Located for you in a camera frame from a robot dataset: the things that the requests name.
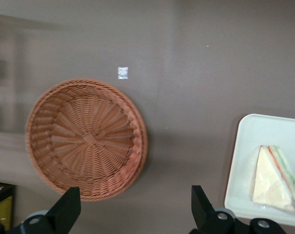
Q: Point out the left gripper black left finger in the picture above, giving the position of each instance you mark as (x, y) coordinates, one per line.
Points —
(62, 214)

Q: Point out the round brown wicker basket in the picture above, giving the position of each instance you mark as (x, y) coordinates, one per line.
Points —
(88, 139)

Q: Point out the brown table cover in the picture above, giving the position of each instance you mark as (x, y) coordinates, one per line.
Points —
(186, 73)

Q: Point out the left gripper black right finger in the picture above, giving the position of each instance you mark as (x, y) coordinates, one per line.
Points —
(205, 217)

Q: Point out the black yellow display appliance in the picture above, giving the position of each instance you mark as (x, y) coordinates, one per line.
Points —
(3, 212)

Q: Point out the beige plastic tray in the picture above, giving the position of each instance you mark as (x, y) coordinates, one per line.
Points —
(259, 129)

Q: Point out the triangle sandwich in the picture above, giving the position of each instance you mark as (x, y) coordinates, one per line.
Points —
(269, 180)

